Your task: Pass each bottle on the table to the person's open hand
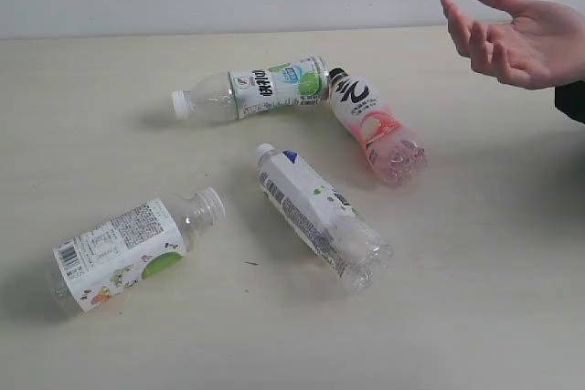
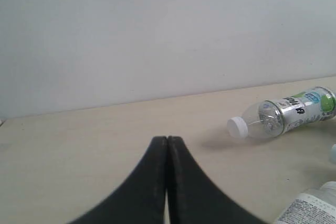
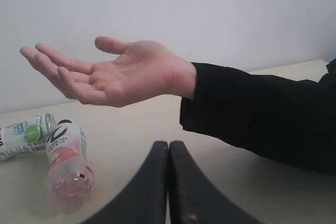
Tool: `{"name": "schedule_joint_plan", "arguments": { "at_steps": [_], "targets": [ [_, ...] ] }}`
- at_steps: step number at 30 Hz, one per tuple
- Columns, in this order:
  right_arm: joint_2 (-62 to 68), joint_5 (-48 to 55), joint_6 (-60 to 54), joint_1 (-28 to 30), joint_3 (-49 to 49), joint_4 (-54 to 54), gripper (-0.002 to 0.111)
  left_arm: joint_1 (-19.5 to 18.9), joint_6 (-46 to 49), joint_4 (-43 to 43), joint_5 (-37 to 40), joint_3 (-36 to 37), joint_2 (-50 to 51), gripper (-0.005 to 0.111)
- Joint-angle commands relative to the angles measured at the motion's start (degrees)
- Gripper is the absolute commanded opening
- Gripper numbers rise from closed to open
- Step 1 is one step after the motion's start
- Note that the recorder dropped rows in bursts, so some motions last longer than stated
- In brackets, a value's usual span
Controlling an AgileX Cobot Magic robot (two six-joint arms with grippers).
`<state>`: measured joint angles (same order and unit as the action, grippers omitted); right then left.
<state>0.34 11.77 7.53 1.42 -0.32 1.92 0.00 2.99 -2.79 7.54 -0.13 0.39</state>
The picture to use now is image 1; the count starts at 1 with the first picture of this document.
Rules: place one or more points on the person's open bare hand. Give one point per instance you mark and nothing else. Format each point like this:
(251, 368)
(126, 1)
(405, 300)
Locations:
(541, 47)

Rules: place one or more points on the green label clear bottle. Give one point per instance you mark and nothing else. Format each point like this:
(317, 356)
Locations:
(235, 95)

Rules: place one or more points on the white blue label bottle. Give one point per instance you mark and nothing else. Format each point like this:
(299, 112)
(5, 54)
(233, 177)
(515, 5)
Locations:
(322, 217)

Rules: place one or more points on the capless fruit label bottle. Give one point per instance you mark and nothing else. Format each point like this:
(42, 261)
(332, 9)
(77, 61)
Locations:
(97, 265)

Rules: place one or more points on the pink peach label bottle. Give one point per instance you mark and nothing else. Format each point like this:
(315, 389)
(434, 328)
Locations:
(394, 152)

